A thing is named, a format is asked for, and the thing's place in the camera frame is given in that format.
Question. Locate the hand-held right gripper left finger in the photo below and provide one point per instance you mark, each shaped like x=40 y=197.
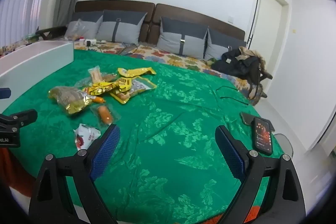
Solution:
x=105 y=153

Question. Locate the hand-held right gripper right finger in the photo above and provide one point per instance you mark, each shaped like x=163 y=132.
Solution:
x=231 y=153

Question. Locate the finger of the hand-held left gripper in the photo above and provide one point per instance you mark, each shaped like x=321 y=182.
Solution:
x=4 y=92
x=21 y=117

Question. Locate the white red snack packet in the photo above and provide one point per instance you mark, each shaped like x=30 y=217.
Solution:
x=85 y=136

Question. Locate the sausage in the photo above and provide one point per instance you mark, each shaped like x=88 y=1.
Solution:
x=104 y=113
x=98 y=100

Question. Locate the gold foil snack packet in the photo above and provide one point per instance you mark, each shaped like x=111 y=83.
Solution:
x=68 y=100

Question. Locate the white storage box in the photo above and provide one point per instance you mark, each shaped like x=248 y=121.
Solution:
x=39 y=56

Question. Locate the large yellow red-label packet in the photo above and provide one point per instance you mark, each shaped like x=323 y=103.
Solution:
x=101 y=87

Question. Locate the pale translucent snack packet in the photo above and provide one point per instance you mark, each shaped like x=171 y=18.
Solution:
x=82 y=82

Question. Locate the yellow-edged clear zip bag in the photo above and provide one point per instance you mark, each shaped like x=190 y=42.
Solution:
x=139 y=88

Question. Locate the brown snack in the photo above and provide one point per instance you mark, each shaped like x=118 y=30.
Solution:
x=109 y=77

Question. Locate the long cream bread packet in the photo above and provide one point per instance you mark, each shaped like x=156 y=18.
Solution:
x=95 y=74

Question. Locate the slim yellow snack packet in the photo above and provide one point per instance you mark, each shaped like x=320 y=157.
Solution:
x=136 y=71

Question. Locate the orange cloth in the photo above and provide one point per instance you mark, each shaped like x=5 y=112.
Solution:
x=15 y=169

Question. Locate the black smartphone with lit screen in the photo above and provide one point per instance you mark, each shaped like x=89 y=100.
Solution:
x=263 y=134

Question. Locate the dark grey phone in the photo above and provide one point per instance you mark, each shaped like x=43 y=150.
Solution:
x=246 y=118

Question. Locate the grey round stool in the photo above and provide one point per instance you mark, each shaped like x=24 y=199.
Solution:
x=283 y=144

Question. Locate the green patterned bedspread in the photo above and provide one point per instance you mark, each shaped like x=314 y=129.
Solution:
x=170 y=134

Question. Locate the sheer white curtain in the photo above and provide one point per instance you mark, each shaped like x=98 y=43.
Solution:
x=23 y=8

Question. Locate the black jacket with fur trim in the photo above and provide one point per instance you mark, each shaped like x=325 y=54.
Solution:
x=236 y=64

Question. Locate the small green object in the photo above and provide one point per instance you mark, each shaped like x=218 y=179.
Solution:
x=210 y=60

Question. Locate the clear plastic bag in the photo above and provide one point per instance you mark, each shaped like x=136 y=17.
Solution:
x=76 y=28

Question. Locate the white power strip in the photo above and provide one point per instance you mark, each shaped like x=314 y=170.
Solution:
x=91 y=43

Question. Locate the grey two-tone pillow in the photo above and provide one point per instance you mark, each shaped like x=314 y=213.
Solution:
x=170 y=40
x=84 y=24
x=126 y=29
x=220 y=43

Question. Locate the white door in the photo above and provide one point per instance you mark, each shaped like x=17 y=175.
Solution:
x=270 y=24

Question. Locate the wall switch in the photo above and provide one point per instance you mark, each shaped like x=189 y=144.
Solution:
x=230 y=19

